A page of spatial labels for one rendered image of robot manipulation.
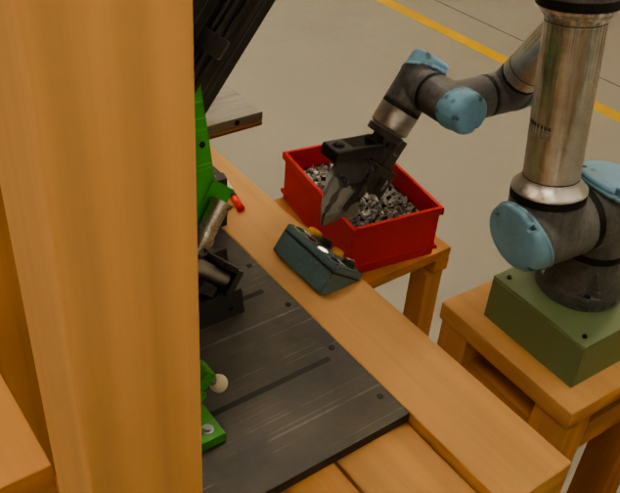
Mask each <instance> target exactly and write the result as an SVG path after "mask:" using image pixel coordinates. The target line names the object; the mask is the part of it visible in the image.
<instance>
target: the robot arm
mask: <svg viewBox="0 0 620 493"><path fill-rule="evenodd" d="M535 5H536V6H537V8H538V9H539V10H540V11H541V12H542V14H543V15H544V19H543V20H542V21H541V22H540V23H539V24H538V26H537V27H536V28H535V29H534V30H533V31H532V32H531V33H530V34H529V35H528V36H527V38H526V39H525V40H524V41H523V42H522V43H521V44H520V45H519V46H518V47H517V49H516V50H515V51H514V52H513V53H512V54H511V55H510V56H509V57H508V59H507V60H506V61H505V62H504V63H503V64H502V65H501V66H500V67H499V68H498V69H497V70H496V71H494V72H490V73H486V74H481V75H477V76H474V77H469V78H464V79H460V80H453V79H451V78H450V77H448V76H446V74H447V72H448V70H449V67H448V65H447V64H445V63H444V62H442V61H441V60H439V59H438V58H436V57H435V56H433V55H431V54H430V53H428V52H426V51H425V50H424V49H421V48H417V49H415V50H414V51H413V52H412V53H411V55H410V56H409V58H408V59H407V61H406V62H405V63H404V64H403V65H402V66H401V69H400V71H399V72H398V74H397V76H396V77H395V79H394V80H393V82H392V84H391V85H390V87H389V89H388V90H387V92H386V93H385V95H384V97H383V99H384V100H383V99H382V100H381V102H380V104H379V105H378V107H377V108H376V111H375V112H374V114H373V116H372V118H373V119H374V120H370V122H369V123H368V126H369V127H370V128H371V129H373V130H374V133H373V134H365V135H360V136H354V137H348V138H342V139H336V140H331V141H326V142H323V144H322V149H321V154H322V155H323V156H325V157H326V158H328V159H329V160H330V161H331V162H333V163H334V165H333V166H332V168H331V169H330V171H329V173H328V175H327V178H326V181H325V185H324V189H323V196H322V201H321V212H320V223H321V224H322V225H323V226H327V225H330V224H332V223H333V222H334V221H336V220H337V219H339V218H352V217H354V216H355V215H356V214H357V213H358V207H357V205H356V202H358V201H359V200H360V199H361V198H362V197H363V196H364V195H365V194H366V193H369V194H374V195H376V196H378V197H381V198H382V196H383V195H384V193H385V191H386V190H387V188H388V187H389V185H390V184H391V182H392V180H393V179H394V177H395V176H396V174H395V173H394V172H392V171H391V168H392V167H393V165H394V163H395V162H396V160H397V159H398V157H399V156H400V155H401V153H402V152H403V150H404V149H405V147H406V146H407V143H406V142H404V141H403V139H402V138H407V137H408V135H409V134H410V132H411V130H412V129H413V127H414V126H415V124H416V123H417V119H419V117H420V116H421V114H422V113H424V114H426V115H428V116H429V117H431V118H432V119H434V120H435V121H437V122H438V123H439V124H440V125H441V126H443V127H444V128H446V129H449V130H452V131H454V132H456V133H458V134H462V135H465V134H469V133H471V132H473V130H474V129H475V128H478V127H479V126H480V125H481V124H482V122H483V120H484V119H485V118H486V117H489V116H493V115H497V114H501V113H505V112H516V111H520V110H523V109H525V108H527V107H530V106H531V113H530V120H529V127H528V134H527V141H526V148H525V155H524V162H523V169H522V171H520V172H519V173H517V174H515V175H514V176H513V177H512V179H511V181H510V188H509V199H508V200H507V201H504V202H500V203H499V204H498V206H496V207H495V208H494V209H493V211H492V213H491V216H490V231H491V235H492V239H493V241H494V244H495V246H496V247H497V249H498V251H499V253H500V254H501V256H502V257H503V258H504V259H505V260H506V261H507V262H508V263H509V264H510V265H511V266H513V267H514V268H516V269H518V270H521V271H525V272H532V271H536V272H535V278H536V282H537V284H538V286H539V288H540V289H541V290H542V292H543V293H544V294H545V295H547V296H548V297H549V298H550V299H552V300H553V301H555V302H557V303H559V304H561V305H563V306H565V307H568V308H571V309H574V310H578V311H584V312H601V311H606V310H609V309H611V308H613V307H615V306H616V305H617V304H618V303H619V302H620V164H617V163H613V162H610V161H605V160H588V161H585V162H584V157H585V151H586V147H587V141H588V136H589V130H590V125H591V119H592V114H593V108H594V103H595V97H596V92H597V87H598V77H599V71H600V66H601V60H602V55H603V49H604V44H605V38H606V33H607V28H608V23H609V21H610V20H611V19H612V18H613V17H615V16H616V15H618V14H619V13H620V0H535ZM342 179H347V180H348V181H349V186H350V187H351V188H347V185H348V182H347V181H346V180H342ZM387 179H389V180H390V181H389V182H388V184H387V185H386V187H385V188H384V190H383V191H381V190H380V189H381V188H382V186H383V185H384V183H385V181H386V180H387Z"/></svg>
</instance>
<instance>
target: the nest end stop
mask: <svg viewBox="0 0 620 493"><path fill-rule="evenodd" d="M228 271H229V270H228ZM229 272H230V274H231V278H230V281H229V283H228V285H227V286H226V287H223V288H221V287H219V286H216V285H214V284H213V285H214V286H215V287H217V290H218V291H220V292H221V293H223V294H224V296H225V297H227V298H230V299H231V297H232V295H233V293H234V291H235V289H236V287H237V285H238V283H239V281H240V279H241V277H242V275H243V273H244V272H242V271H241V270H239V271H238V273H237V274H236V273H233V272H231V271H229Z"/></svg>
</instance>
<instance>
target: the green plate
mask: <svg viewBox="0 0 620 493"><path fill-rule="evenodd" d="M195 121H196V170H197V209H198V207H199V205H200V203H201V201H202V199H203V197H204V195H205V193H206V191H207V189H208V187H209V185H210V183H211V181H212V179H214V172H213V165H212V158H211V151H210V145H209V138H208V132H207V125H206V118H205V111H204V104H203V97H202V91H201V85H200V86H199V89H198V90H197V92H196V94H195ZM214 180H215V179H214Z"/></svg>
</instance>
